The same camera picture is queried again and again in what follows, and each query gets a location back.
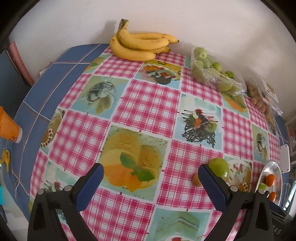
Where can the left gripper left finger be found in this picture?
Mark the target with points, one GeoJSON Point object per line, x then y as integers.
{"type": "Point", "coordinates": [44, 223]}

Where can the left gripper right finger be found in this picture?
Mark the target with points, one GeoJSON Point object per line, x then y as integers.
{"type": "Point", "coordinates": [257, 223]}

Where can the clear box of brown fruits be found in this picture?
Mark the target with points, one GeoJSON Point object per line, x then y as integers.
{"type": "Point", "coordinates": [262, 94]}

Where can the large orange tangerine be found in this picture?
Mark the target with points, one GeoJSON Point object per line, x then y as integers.
{"type": "Point", "coordinates": [272, 196]}

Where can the large silver metal bowl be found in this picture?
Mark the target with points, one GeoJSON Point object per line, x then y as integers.
{"type": "Point", "coordinates": [272, 167]}

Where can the white rectangular device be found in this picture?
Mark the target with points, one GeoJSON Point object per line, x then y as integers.
{"type": "Point", "coordinates": [284, 158]}

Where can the small brown kiwi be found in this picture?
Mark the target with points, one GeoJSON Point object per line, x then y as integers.
{"type": "Point", "coordinates": [195, 181]}

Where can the orange cup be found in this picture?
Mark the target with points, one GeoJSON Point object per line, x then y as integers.
{"type": "Point", "coordinates": [9, 129]}

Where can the pink checkered tablecloth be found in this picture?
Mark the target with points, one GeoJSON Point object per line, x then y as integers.
{"type": "Point", "coordinates": [131, 164]}

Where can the blue tablecloth underneath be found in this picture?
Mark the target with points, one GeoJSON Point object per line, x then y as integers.
{"type": "Point", "coordinates": [67, 113]}

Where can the plastic bag of green plums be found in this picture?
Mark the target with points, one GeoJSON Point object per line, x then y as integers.
{"type": "Point", "coordinates": [215, 72]}

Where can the yellow banana bunch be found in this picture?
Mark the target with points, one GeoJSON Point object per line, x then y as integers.
{"type": "Point", "coordinates": [139, 47]}

